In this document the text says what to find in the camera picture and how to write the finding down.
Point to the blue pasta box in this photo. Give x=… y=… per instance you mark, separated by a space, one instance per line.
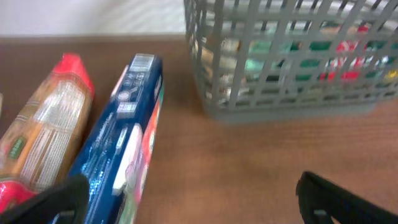
x=116 y=155

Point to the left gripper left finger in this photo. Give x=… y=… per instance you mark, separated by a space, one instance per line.
x=65 y=202

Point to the grey plastic shopping basket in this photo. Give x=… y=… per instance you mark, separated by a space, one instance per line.
x=263 y=60

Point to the orange spaghetti packet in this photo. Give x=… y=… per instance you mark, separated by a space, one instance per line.
x=39 y=146

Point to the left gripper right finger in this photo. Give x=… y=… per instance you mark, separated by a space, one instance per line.
x=321 y=201

